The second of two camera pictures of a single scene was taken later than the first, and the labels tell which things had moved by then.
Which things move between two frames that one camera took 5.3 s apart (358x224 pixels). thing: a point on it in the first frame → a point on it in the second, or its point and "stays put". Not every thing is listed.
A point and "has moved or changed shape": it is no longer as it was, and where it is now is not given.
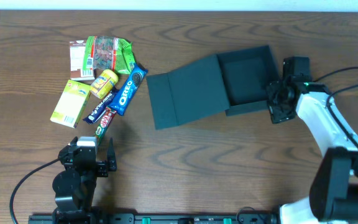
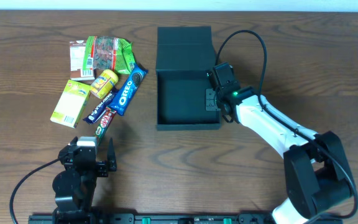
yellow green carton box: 72,104 stays put
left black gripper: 96,168 stays put
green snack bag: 105,53 stays put
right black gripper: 278,112 → 212,100
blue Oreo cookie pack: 121,101 stays put
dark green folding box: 236,81 has moved or changed shape
